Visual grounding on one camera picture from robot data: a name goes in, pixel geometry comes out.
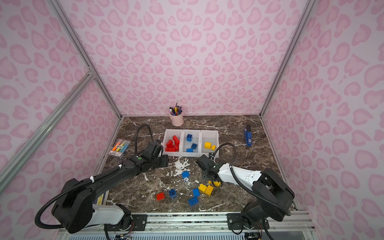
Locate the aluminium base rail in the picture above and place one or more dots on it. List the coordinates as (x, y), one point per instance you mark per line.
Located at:
(216, 226)

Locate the red lego brick front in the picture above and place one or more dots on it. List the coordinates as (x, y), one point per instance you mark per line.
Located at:
(160, 196)

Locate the white left bin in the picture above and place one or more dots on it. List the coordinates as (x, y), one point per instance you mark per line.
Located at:
(169, 133)

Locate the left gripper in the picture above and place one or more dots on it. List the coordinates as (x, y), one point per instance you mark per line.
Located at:
(165, 161)

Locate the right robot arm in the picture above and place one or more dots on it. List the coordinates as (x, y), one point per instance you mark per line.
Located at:
(273, 196)

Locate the blue lego centre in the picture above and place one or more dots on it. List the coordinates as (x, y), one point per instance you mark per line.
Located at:
(185, 175)

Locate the red long lego brick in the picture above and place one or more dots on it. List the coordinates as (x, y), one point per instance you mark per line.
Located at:
(176, 140)

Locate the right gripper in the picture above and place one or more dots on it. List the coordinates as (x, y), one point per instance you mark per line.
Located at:
(203, 174)

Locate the pink pen cup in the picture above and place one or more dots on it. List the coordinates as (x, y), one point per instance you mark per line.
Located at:
(176, 115)

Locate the white right bin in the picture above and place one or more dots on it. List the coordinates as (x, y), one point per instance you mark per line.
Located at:
(208, 136)

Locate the blue notebook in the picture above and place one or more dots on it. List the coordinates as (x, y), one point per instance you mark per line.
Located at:
(102, 199)

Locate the white middle bin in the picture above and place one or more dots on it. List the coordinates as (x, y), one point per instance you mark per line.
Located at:
(187, 151)

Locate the blue box cutter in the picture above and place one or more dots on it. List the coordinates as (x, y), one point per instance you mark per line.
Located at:
(248, 136)

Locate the blue flat lego front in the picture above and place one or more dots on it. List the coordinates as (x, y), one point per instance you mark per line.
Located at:
(193, 201)

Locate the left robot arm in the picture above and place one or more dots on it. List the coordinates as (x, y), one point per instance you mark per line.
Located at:
(73, 208)

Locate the red lego brick cluster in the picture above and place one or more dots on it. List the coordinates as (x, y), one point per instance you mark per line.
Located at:
(171, 147)

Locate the highlighter marker pack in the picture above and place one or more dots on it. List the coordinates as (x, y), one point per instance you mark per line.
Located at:
(119, 148)

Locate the blue small lego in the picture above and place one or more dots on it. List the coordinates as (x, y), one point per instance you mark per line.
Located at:
(196, 192)

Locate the white bin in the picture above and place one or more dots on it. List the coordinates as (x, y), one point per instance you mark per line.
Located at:
(169, 133)
(187, 151)
(208, 136)

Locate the blue lego brick front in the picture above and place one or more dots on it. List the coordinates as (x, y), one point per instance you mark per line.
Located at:
(172, 193)

